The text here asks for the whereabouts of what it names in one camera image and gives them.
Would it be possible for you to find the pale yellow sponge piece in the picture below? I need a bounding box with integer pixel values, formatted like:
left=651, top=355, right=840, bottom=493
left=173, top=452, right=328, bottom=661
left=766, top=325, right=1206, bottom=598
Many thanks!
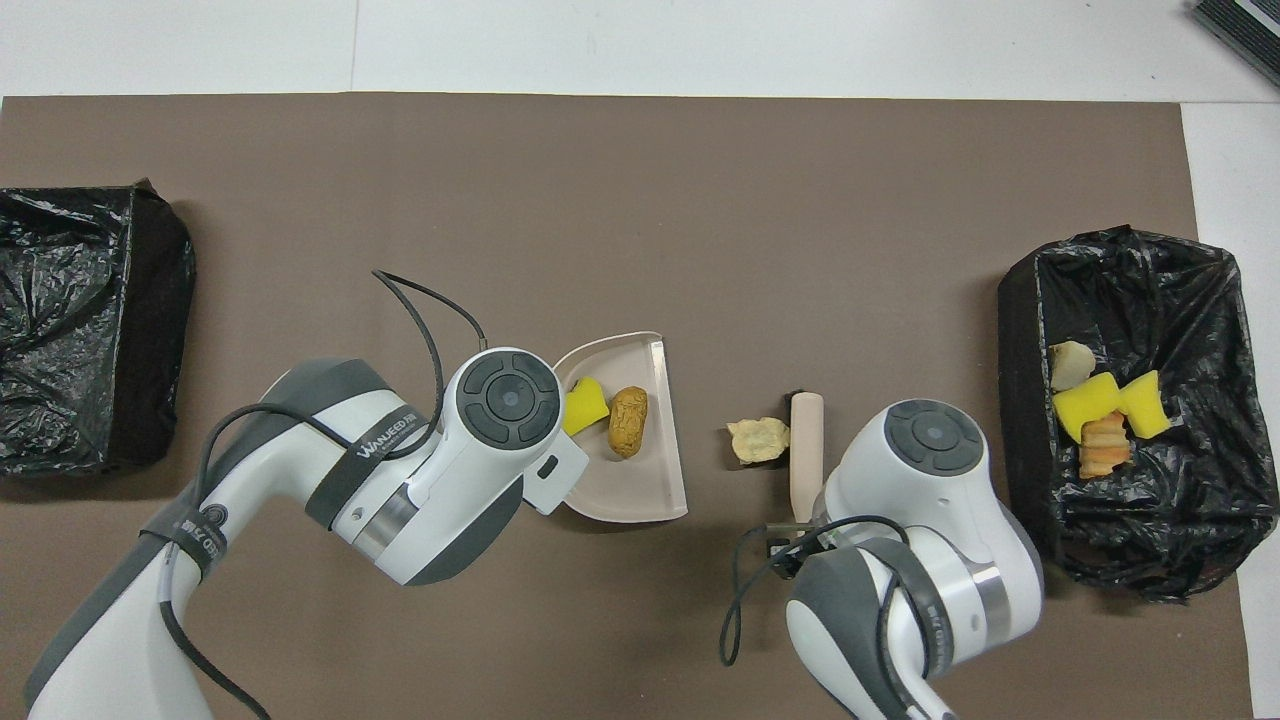
left=1078, top=412, right=1133, bottom=480
left=726, top=416, right=792, bottom=467
left=1049, top=340, right=1099, bottom=393

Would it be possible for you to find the beige plastic dustpan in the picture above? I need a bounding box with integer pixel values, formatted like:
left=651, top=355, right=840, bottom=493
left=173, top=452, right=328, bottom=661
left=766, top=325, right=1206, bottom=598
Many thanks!
left=552, top=331, right=690, bottom=524

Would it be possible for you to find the orange brown sponge piece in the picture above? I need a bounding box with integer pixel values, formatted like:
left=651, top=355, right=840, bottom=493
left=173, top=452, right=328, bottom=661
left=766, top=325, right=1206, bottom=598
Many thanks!
left=607, top=386, right=650, bottom=460

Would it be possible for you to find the brown paper table mat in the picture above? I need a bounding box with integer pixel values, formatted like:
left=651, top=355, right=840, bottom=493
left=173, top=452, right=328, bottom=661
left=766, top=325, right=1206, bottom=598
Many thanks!
left=0, top=93, right=1256, bottom=720

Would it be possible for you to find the bright yellow notched sponge piece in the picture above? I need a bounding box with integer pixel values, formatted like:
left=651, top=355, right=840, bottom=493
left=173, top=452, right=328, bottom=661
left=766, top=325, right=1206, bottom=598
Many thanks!
left=1051, top=372, right=1127, bottom=442

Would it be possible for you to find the beige hand brush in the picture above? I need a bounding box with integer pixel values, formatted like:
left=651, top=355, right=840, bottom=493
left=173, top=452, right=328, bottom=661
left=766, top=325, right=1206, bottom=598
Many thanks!
left=788, top=389, right=827, bottom=527

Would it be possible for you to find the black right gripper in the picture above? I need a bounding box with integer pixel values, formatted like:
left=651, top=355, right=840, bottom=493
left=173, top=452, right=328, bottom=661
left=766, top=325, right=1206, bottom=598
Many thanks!
left=766, top=524, right=827, bottom=579

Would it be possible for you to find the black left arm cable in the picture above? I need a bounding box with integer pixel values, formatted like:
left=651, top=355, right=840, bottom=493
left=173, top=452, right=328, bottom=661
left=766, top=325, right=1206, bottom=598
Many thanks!
left=158, top=268, right=491, bottom=720

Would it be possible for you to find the green and yellow sponge piece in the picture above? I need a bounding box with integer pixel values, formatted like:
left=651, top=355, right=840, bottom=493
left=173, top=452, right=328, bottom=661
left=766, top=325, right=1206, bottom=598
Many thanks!
left=562, top=376, right=611, bottom=438

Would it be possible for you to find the black bag lined bin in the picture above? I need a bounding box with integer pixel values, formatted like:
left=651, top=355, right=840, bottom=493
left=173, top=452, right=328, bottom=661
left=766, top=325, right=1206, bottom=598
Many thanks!
left=0, top=178, right=198, bottom=478
left=996, top=226, right=1248, bottom=604

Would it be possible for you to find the grey ribbed metal box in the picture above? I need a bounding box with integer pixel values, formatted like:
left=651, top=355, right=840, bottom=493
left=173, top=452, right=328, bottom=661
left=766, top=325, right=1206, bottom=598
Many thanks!
left=1190, top=0, right=1280, bottom=88

